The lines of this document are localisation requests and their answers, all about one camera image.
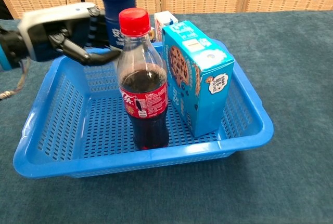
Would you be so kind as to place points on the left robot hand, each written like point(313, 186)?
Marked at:
point(52, 18)

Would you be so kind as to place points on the white bottle blue cap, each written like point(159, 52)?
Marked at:
point(117, 5)

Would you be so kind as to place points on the white milk carton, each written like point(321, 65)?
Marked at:
point(162, 20)

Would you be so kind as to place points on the cola bottle red cap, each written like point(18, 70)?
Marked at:
point(145, 104)

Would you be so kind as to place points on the blue cookie box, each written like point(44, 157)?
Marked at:
point(208, 104)

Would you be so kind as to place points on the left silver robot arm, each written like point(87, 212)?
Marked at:
point(10, 44)

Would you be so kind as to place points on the blue plastic perforated basket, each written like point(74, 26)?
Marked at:
point(130, 160)

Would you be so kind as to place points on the teal carpet table cloth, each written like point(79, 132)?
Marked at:
point(286, 130)

